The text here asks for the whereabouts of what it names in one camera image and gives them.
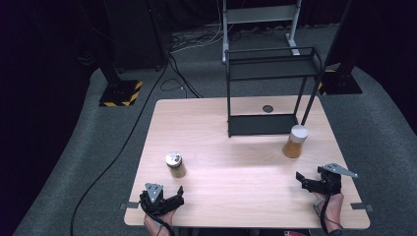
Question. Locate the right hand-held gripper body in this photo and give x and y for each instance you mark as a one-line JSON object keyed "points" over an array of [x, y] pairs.
{"points": [[329, 185]]}

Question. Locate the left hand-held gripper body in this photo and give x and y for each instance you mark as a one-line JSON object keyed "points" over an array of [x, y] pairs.
{"points": [[154, 203]]}

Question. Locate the silver lid spice jar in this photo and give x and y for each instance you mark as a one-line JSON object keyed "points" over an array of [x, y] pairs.
{"points": [[176, 165]]}

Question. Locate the white lid orange jar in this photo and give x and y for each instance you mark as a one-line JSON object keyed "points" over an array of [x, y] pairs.
{"points": [[295, 144]]}

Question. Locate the black metal shelf rack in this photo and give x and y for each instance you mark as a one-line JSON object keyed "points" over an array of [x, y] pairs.
{"points": [[262, 124]]}

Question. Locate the person's left hand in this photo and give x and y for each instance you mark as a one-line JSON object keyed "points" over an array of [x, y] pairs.
{"points": [[154, 226]]}

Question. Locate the person's right hand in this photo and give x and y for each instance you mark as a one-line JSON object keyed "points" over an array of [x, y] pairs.
{"points": [[335, 209]]}

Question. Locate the grey tape strip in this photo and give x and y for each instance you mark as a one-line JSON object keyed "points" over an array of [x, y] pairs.
{"points": [[129, 205], [360, 206]]}

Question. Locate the red printed item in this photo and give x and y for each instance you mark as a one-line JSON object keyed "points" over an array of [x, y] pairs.
{"points": [[295, 233]]}

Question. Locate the round table grommet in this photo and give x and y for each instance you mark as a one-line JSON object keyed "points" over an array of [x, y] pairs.
{"points": [[268, 108]]}

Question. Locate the black cabinet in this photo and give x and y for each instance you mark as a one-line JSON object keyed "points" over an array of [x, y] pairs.
{"points": [[137, 36]]}

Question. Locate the grey metal stand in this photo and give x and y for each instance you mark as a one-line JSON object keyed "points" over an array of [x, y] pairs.
{"points": [[259, 14]]}

